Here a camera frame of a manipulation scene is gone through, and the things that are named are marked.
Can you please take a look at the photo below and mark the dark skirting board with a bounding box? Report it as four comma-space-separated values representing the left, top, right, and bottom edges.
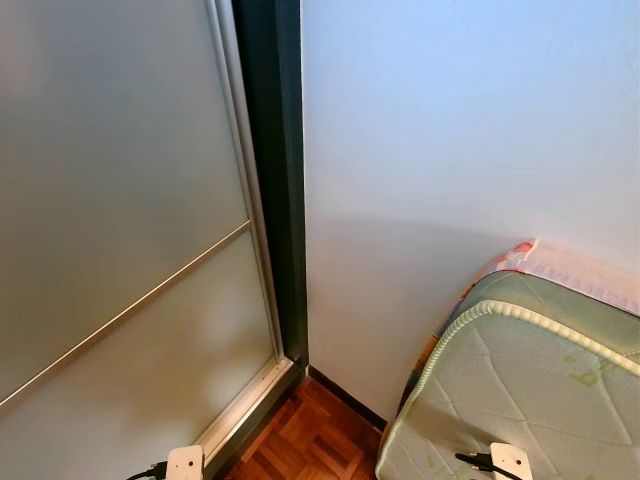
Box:
306, 365, 391, 433

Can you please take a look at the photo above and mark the frosted glass sliding door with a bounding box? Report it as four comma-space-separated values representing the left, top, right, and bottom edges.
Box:
0, 0, 296, 480

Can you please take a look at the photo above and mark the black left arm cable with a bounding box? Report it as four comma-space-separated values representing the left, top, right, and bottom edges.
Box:
125, 460, 169, 480

